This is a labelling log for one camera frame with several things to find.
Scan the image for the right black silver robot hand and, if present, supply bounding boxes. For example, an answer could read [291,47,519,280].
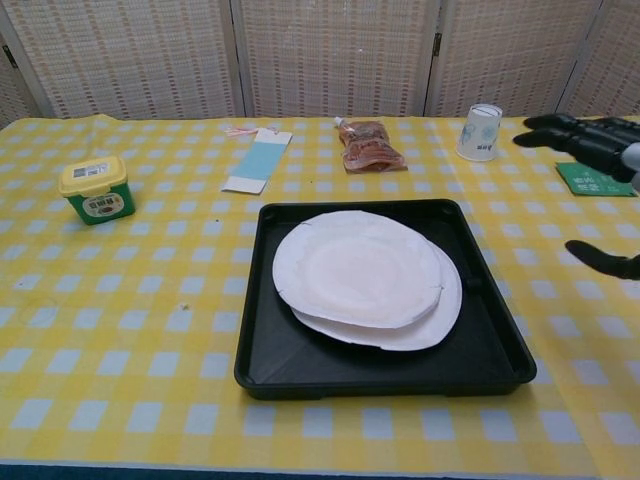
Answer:
[512,113,640,281]

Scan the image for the white paper plate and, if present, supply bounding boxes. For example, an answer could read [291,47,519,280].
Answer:
[272,209,444,330]
[289,239,464,353]

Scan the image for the black square plastic tray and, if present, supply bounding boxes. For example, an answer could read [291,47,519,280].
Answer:
[233,198,539,401]

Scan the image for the green square sachet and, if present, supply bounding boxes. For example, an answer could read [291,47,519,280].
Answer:
[554,160,639,198]

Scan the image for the woven folding screen panel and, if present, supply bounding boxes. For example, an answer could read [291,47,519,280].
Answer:
[229,0,444,120]
[559,0,640,121]
[0,0,51,131]
[424,0,609,120]
[0,0,249,121]

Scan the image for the clear plastic cup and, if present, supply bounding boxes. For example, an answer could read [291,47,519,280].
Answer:
[455,103,503,162]

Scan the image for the brown sauce pouch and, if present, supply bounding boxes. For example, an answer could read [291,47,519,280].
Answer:
[335,117,409,175]

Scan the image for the blue white tasselled bookmark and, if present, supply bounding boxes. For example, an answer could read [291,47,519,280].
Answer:
[221,125,294,195]

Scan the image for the yellow white checked tablecloth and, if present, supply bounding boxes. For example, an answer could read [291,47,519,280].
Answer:
[0,115,640,476]

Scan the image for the yellow lidded green tub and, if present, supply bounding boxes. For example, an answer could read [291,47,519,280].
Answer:
[57,154,137,226]

